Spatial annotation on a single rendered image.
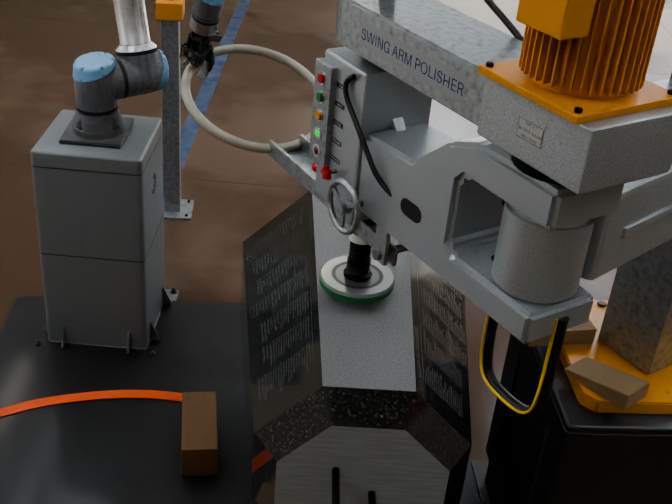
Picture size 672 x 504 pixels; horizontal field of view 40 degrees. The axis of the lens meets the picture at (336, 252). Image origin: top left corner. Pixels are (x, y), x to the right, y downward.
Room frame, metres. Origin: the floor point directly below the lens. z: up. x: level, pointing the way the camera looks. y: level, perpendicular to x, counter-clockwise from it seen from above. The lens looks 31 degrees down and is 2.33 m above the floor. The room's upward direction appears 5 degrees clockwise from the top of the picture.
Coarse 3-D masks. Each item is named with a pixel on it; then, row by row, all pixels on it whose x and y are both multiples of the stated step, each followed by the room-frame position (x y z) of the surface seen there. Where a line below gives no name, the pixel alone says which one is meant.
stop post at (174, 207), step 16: (160, 0) 4.13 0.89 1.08; (176, 0) 4.16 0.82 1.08; (160, 16) 4.10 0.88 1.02; (176, 16) 4.11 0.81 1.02; (176, 32) 4.13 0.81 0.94; (176, 48) 4.13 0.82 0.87; (176, 64) 4.13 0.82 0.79; (176, 80) 4.13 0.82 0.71; (176, 96) 4.12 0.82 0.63; (176, 112) 4.12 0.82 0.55; (176, 128) 4.12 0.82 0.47; (176, 144) 4.12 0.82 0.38; (176, 160) 4.12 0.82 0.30; (176, 176) 4.12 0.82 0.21; (176, 192) 4.12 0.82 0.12; (176, 208) 4.12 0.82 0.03; (192, 208) 4.18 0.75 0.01
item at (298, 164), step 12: (276, 144) 2.62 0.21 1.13; (276, 156) 2.60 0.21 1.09; (288, 156) 2.54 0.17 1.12; (300, 156) 2.64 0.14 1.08; (288, 168) 2.54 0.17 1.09; (300, 168) 2.48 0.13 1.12; (300, 180) 2.48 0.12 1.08; (312, 180) 2.42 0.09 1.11; (312, 192) 2.42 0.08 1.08; (324, 204) 2.36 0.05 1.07; (360, 228) 2.21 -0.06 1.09; (372, 228) 2.17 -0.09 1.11; (372, 240) 2.16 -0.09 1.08; (372, 252) 2.09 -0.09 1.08; (396, 252) 2.08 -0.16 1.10
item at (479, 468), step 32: (512, 352) 2.41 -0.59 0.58; (544, 352) 2.20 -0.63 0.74; (512, 384) 2.35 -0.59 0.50; (512, 416) 2.30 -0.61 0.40; (544, 416) 2.04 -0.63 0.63; (576, 416) 1.93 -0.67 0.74; (608, 416) 1.94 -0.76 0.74; (640, 416) 1.95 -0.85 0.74; (512, 448) 2.24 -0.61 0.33; (544, 448) 1.99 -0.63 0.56; (576, 448) 1.89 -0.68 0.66; (608, 448) 1.90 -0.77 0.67; (640, 448) 1.90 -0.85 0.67; (480, 480) 2.41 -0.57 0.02; (512, 480) 2.18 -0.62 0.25; (544, 480) 1.94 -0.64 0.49; (576, 480) 1.89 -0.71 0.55; (608, 480) 1.90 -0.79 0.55; (640, 480) 1.91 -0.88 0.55
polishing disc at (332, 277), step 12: (336, 264) 2.35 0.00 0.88; (372, 264) 2.37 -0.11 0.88; (324, 276) 2.28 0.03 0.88; (336, 276) 2.28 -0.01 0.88; (372, 276) 2.30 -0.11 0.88; (384, 276) 2.31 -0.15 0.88; (336, 288) 2.22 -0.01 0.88; (348, 288) 2.22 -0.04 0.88; (360, 288) 2.23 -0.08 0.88; (372, 288) 2.24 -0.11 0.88; (384, 288) 2.24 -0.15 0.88
